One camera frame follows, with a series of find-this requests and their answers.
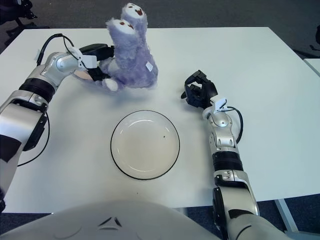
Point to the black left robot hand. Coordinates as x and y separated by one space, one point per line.
100 51

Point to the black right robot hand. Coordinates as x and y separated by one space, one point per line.
205 91

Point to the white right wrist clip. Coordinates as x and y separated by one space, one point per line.
218 105

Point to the grey robot torso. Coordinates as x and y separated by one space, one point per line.
112 225

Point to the purple plush bunny doll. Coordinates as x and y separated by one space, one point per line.
132 65

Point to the white metal table leg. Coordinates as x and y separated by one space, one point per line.
286 215

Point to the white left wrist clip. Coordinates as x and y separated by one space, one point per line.
88 61

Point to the white neighbouring table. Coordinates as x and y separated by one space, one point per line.
313 65

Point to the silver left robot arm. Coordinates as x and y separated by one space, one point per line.
32 87

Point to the white plate with black rim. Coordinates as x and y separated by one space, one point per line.
145 145

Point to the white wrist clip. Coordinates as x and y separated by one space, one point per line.
88 61
218 105

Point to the dark chair with black base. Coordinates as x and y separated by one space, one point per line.
306 53

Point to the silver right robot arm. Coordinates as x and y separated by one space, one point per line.
225 140

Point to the black office chair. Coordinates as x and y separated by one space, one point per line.
7 12

